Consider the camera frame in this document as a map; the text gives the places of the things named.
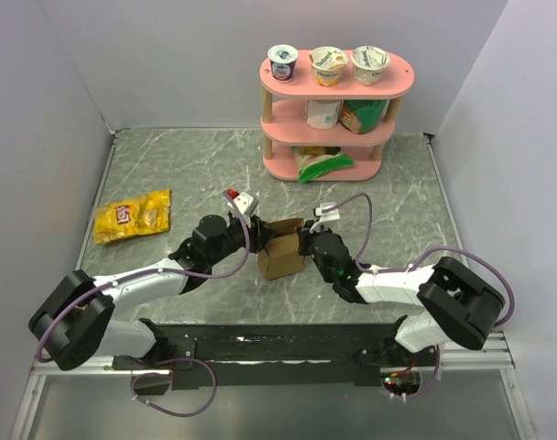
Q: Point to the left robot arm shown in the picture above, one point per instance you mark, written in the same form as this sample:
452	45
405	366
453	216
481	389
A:
77	322

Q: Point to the green white snack bag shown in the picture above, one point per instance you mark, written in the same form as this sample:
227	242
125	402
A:
315	161

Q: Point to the brown cardboard paper box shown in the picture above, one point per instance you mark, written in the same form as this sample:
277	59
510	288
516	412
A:
281	256

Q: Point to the pink three-tier shelf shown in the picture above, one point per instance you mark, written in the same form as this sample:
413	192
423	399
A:
302	116

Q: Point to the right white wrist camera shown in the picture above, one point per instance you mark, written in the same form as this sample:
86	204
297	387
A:
325	216

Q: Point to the green snack canister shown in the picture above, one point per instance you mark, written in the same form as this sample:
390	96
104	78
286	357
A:
361	116

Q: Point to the white paper cup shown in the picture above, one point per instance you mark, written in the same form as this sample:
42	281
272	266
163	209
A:
322	114

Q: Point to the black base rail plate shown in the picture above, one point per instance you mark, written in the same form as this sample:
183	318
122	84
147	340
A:
276	354

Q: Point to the orange Chobani yogurt cup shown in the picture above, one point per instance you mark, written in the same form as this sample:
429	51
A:
327	63

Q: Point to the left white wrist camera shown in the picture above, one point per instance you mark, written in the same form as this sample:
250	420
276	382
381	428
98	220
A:
242	202

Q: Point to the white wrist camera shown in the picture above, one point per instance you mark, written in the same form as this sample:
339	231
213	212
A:
242	202
325	216

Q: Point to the aluminium frame rail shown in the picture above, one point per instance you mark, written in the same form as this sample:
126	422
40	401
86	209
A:
477	396

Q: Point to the blue yogurt cup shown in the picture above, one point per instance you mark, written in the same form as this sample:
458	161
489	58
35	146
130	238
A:
282	60

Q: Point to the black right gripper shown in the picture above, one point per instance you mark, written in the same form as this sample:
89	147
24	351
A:
305	237

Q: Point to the white Chobani yogurt cup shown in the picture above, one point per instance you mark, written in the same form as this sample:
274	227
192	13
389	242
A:
369	63

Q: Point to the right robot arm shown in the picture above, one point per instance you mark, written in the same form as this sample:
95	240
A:
457	305

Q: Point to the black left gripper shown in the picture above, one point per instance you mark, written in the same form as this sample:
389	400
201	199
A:
260	234

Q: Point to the yellow Lays chip bag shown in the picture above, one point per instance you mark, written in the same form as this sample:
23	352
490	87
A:
144	215

